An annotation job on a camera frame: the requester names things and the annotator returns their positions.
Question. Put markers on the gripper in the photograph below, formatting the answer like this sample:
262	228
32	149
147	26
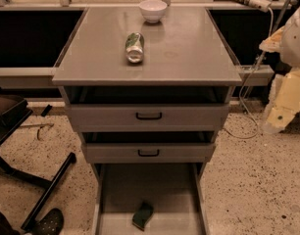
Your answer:
296	41

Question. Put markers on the yellow green sponge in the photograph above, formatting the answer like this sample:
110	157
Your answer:
142	215

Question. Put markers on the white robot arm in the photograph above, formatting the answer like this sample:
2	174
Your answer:
290	43

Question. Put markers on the grey drawer cabinet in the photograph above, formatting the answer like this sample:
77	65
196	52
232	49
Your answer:
185	63

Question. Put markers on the grey bottom drawer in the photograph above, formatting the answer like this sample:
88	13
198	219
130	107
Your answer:
173	190

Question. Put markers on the grey drawer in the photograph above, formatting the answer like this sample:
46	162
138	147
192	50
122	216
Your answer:
127	153
96	117
173	190

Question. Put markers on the grey middle drawer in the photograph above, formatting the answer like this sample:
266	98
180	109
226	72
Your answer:
127	153

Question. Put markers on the grey top drawer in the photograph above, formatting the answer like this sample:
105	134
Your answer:
96	117

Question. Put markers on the white ceramic bowl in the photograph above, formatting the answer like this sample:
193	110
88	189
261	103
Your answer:
152	10

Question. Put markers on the green soda can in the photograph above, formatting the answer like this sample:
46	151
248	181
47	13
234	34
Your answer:
134	47

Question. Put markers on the black perforated shoe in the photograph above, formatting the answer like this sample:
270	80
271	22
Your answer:
51	224

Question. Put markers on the black chair base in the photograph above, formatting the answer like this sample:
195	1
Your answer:
14	111

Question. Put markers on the black top drawer handle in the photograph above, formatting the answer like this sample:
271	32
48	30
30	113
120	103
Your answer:
149	116

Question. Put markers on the black drawer handle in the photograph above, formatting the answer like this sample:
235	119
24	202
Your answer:
148	154
149	116

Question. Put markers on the black middle drawer handle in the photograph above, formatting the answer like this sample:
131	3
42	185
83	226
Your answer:
148	154

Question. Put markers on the grey horizontal rail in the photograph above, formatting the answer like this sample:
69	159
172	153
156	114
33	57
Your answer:
26	78

